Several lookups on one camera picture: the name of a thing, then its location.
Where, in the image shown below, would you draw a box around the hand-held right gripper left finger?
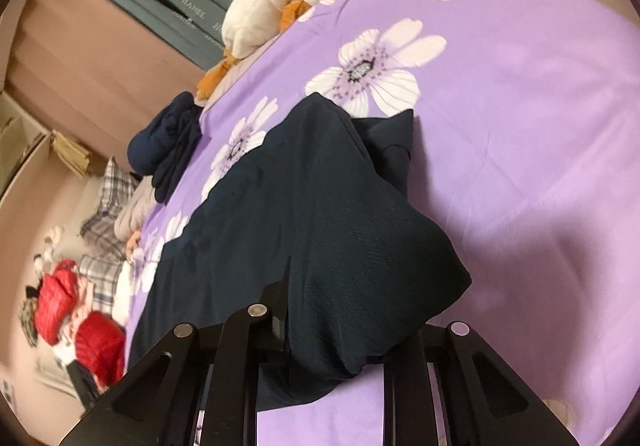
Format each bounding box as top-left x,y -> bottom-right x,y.
60,256 -> 292,446

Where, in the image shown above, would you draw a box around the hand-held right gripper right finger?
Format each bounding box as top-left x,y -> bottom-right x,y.
385,320 -> 581,446

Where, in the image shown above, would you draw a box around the navy blue jacket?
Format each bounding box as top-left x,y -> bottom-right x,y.
125,91 -> 473,407

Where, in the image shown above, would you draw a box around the stack of folded navy clothes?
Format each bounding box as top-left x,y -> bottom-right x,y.
127,91 -> 203,204

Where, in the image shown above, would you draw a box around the cream cloth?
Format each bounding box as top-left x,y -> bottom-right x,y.
111,271 -> 136,322

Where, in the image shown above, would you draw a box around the beige folded blanket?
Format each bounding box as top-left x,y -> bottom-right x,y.
114,176 -> 161,239

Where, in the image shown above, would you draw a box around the grey plaid pillow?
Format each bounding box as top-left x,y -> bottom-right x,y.
77,253 -> 126,312
80,156 -> 143,252

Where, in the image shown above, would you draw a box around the red down jacket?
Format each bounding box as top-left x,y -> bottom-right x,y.
34,260 -> 83,347
75,311 -> 126,387

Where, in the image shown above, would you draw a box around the small white plush toys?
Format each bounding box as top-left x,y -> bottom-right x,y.
32,226 -> 68,272

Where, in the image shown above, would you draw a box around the beige fringed cloth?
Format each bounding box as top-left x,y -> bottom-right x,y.
50,129 -> 93,177

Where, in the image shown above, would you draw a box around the purple floral bed sheet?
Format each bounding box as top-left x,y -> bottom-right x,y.
120,0 -> 640,446

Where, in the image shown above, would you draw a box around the white shelf unit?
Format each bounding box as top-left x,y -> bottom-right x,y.
0,91 -> 53,197

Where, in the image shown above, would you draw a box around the pink curtain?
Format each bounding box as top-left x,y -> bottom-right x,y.
5,0 -> 221,167

